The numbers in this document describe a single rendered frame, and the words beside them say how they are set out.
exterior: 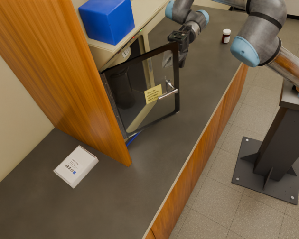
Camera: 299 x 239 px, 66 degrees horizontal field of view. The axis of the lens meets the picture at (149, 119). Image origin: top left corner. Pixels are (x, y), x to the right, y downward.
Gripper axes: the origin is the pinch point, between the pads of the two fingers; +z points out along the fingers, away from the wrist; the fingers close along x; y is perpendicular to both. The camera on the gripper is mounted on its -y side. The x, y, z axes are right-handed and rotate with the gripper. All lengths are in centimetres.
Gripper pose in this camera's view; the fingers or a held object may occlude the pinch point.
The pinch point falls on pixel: (165, 66)
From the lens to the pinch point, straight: 92.8
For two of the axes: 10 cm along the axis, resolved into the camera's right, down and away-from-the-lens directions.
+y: -1.2, -6.1, -7.8
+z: -5.2, 7.1, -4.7
